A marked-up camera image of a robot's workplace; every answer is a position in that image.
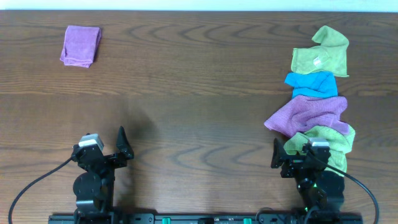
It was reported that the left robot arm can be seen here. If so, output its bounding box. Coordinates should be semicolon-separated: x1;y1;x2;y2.
72;126;134;215

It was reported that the crumpled purple cloth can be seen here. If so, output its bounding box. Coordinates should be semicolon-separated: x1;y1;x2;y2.
264;95;349;138

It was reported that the blue cloth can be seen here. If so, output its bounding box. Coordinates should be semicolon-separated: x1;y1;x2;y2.
285;72;338;98

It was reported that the light green cloth with tag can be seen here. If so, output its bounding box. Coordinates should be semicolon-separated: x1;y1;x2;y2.
290;26;349;77

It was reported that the crumpled green cloth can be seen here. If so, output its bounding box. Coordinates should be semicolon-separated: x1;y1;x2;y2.
284;125;356;172

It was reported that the folded purple cloth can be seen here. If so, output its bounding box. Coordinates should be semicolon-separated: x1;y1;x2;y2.
60;26;101;68

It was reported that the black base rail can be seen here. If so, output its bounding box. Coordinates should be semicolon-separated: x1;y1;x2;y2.
48;213;363;224

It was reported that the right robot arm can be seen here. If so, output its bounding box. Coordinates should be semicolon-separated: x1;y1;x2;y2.
271;138;345;213

